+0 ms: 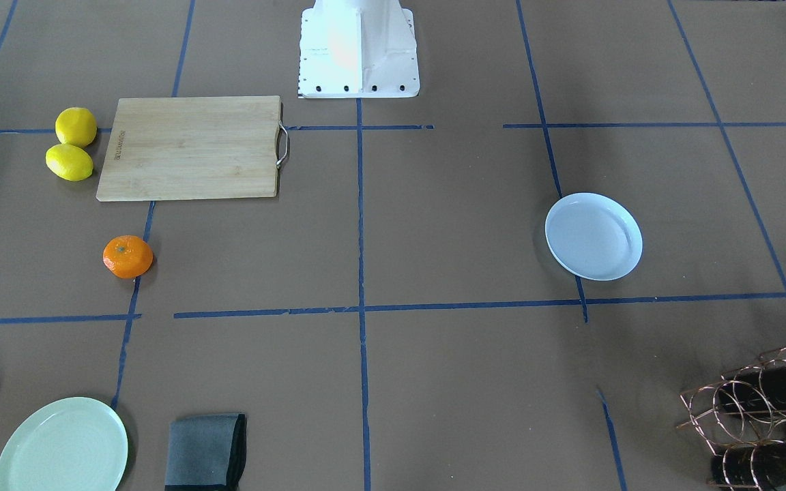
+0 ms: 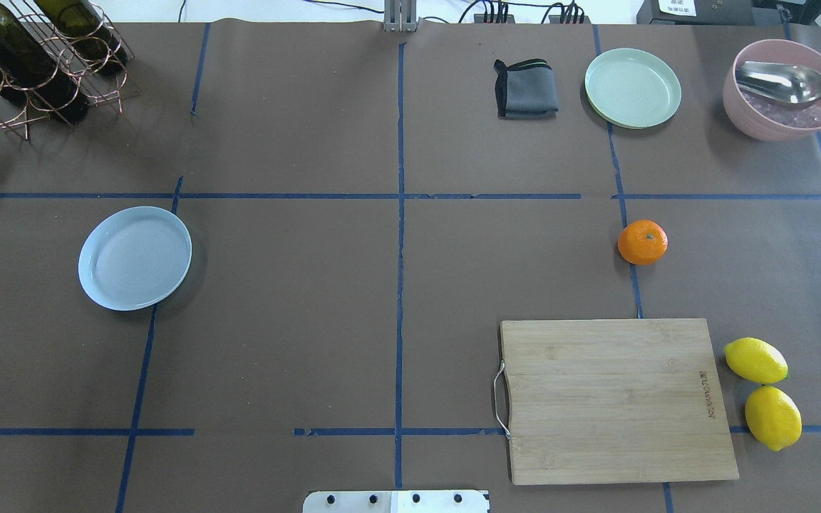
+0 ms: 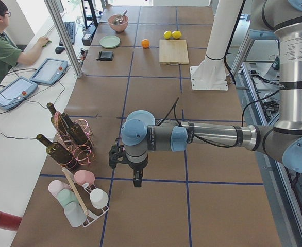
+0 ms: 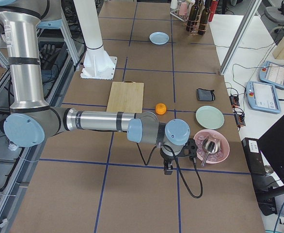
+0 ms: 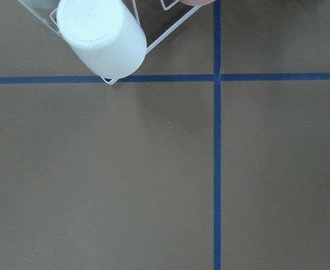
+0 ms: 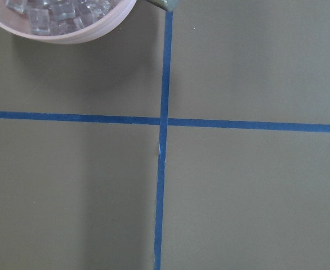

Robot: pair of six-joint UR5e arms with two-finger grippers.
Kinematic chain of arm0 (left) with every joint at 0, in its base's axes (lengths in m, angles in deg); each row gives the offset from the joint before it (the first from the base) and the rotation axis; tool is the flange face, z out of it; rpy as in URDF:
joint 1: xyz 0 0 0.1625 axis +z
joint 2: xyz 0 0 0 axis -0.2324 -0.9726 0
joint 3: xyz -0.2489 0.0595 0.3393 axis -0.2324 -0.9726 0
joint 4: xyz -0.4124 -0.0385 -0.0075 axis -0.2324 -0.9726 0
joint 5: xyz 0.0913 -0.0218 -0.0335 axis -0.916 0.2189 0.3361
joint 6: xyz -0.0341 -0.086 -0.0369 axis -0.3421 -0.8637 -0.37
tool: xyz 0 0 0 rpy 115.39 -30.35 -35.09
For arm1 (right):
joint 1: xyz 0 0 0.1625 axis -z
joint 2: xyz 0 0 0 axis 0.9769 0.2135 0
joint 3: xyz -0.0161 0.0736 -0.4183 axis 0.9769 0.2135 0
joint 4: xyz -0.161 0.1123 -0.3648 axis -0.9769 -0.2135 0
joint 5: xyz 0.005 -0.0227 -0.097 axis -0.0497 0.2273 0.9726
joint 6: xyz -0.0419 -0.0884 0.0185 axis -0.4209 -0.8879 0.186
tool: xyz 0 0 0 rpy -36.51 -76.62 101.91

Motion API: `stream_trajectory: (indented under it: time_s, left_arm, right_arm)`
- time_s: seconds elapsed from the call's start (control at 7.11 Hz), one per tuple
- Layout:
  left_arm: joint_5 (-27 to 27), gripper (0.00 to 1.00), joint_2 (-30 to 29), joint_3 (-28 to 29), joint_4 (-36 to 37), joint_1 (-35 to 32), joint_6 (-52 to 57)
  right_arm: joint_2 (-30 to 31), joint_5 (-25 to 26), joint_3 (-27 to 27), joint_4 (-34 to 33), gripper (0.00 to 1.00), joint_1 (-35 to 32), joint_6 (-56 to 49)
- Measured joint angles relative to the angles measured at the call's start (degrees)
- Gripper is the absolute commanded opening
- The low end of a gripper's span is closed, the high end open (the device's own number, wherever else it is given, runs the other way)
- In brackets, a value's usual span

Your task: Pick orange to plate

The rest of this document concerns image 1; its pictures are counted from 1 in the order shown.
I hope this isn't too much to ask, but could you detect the light blue plate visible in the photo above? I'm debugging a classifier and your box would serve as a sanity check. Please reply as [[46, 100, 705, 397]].
[[543, 192, 643, 282]]

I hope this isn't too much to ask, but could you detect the orange mandarin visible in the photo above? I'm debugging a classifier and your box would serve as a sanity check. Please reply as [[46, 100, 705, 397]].
[[101, 235, 154, 279]]

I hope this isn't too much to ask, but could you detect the pale green plate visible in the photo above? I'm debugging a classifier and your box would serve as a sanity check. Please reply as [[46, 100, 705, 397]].
[[0, 397, 129, 490]]

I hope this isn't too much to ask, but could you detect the wooden cutting board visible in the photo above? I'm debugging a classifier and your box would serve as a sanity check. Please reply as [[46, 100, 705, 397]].
[[96, 95, 288, 203]]

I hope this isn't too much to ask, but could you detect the folded grey cloth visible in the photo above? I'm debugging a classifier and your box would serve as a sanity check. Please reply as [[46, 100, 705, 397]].
[[164, 413, 248, 490]]

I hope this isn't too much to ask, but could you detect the yellow lemon near board corner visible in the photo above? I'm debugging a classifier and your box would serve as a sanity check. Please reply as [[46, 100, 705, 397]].
[[54, 108, 99, 148]]

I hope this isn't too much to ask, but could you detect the dark bottle in rack lower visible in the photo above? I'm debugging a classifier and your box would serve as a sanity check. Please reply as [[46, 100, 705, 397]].
[[710, 442, 786, 490]]

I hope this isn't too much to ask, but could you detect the dark bottle in rack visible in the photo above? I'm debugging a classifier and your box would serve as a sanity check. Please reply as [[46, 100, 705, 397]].
[[710, 442, 786, 490], [718, 366, 786, 417]]

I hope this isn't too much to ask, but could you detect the dark bottle in rack upper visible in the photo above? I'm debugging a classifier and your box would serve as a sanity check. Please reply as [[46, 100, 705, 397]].
[[718, 366, 786, 417]]

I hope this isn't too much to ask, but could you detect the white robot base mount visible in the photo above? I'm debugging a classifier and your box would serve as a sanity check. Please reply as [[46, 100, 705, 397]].
[[297, 1, 421, 99]]

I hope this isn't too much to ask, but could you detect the copper wire rack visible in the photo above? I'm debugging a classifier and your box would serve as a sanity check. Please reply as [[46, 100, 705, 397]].
[[680, 346, 786, 490]]

